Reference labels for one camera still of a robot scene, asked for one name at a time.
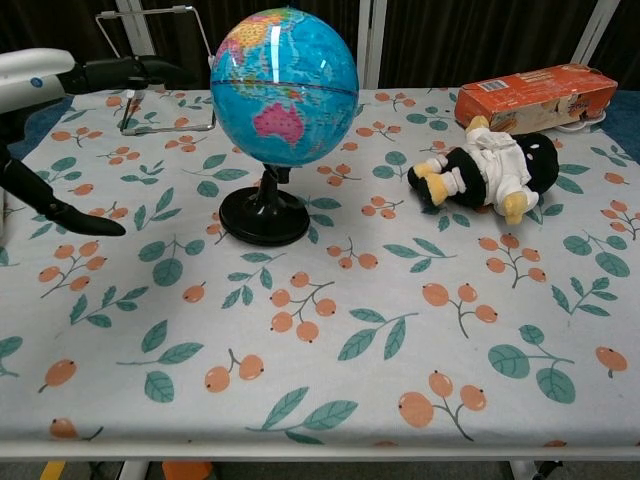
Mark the floral leaf and berry tablecloth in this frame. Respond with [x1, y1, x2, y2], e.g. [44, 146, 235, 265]
[0, 88, 640, 449]

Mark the white flat object under box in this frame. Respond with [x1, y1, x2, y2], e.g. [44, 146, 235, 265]
[553, 110, 609, 133]

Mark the white metal frame post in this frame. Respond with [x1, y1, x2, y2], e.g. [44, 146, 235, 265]
[115, 0, 167, 61]
[569, 0, 622, 67]
[355, 0, 388, 90]

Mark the orange object under table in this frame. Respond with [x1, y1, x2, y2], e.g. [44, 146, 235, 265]
[161, 460, 215, 480]

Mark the blue world globe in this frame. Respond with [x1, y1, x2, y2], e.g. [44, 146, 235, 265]
[209, 8, 360, 247]

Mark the orange cardboard box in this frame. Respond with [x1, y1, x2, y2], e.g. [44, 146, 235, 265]
[454, 63, 619, 132]

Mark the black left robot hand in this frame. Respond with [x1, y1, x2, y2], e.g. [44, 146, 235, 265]
[0, 55, 198, 238]

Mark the metal wire book stand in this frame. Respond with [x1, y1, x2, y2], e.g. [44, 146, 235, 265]
[94, 4, 219, 138]

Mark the black white penguin plush toy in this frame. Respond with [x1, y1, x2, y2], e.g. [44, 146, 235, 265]
[406, 115, 561, 226]

